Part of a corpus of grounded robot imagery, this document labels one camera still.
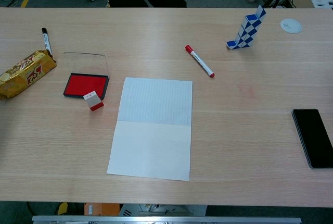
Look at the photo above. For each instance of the small red white stamp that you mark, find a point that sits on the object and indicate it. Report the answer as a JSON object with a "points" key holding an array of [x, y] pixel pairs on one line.
{"points": [[93, 100]]}

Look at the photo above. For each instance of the white paper sheet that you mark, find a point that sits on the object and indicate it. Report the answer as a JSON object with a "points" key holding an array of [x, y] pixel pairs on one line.
{"points": [[153, 130]]}

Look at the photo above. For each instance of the red whiteboard marker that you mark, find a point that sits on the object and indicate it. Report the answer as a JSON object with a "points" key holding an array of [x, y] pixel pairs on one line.
{"points": [[200, 61]]}

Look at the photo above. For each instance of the red ink pad clear lid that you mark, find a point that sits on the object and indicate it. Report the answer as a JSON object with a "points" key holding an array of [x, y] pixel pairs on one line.
{"points": [[87, 84]]}

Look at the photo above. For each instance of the blue white snake puzzle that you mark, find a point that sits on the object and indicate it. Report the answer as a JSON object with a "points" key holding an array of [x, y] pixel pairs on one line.
{"points": [[247, 30]]}

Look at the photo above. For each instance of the orange box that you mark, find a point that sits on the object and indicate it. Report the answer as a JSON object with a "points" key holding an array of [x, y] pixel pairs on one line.
{"points": [[101, 208]]}

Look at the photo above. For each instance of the black whiteboard marker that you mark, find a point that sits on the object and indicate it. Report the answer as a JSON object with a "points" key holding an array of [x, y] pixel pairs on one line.
{"points": [[46, 41]]}

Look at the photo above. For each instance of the grey table grommet cap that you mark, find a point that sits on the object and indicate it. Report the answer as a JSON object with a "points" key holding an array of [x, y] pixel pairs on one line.
{"points": [[291, 25]]}

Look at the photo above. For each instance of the gold snack package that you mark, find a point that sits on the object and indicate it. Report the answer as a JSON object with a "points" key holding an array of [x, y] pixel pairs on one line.
{"points": [[23, 74]]}

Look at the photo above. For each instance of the yellow object under table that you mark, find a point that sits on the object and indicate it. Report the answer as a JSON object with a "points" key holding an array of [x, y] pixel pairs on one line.
{"points": [[62, 208]]}

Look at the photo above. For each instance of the black smartphone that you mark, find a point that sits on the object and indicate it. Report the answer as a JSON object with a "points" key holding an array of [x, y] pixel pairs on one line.
{"points": [[313, 138]]}

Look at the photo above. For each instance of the aluminium rail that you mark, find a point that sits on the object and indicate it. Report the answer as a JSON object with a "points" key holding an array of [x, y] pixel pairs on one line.
{"points": [[166, 220]]}

